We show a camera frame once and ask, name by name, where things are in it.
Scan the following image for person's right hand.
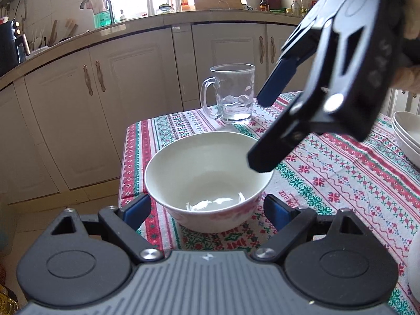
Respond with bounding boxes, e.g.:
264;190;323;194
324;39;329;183
390;0;420;91

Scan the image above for clear glass mug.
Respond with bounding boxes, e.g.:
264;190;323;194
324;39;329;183
200;63;256;125

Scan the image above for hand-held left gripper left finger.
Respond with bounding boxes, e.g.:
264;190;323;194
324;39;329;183
43;193;163;265

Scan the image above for red green patterned tablecloth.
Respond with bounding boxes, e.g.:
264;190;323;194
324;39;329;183
120;90;420;302

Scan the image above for kitchen countertop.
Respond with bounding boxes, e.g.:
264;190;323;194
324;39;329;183
0;8;309;89

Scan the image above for green dish soap bottle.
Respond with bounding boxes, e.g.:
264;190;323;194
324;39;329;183
93;9;114;29

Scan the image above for metal kitchen faucet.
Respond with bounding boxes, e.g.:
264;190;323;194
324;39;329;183
80;0;116;26

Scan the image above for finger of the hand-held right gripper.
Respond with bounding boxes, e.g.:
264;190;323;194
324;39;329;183
257;16;333;108
247;22;365;173

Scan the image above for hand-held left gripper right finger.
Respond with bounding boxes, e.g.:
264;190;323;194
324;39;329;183
253;194;378;265

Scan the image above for white fleece clothing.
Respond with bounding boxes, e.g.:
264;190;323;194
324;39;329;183
406;245;420;303

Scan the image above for cream kitchen cabinets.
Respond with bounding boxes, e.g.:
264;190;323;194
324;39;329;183
0;23;329;204

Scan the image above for pink dish cloth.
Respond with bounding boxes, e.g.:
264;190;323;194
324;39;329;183
87;0;109;14

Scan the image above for wooden kitchen utensils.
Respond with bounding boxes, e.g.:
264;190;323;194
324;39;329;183
31;20;79;48

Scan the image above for white bowl with pink flowers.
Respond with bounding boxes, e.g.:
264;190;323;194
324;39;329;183
144;131;274;233

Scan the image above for white bowls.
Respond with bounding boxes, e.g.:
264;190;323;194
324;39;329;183
395;131;420;171

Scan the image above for black countertop appliance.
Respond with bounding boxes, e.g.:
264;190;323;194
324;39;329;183
0;20;31;77

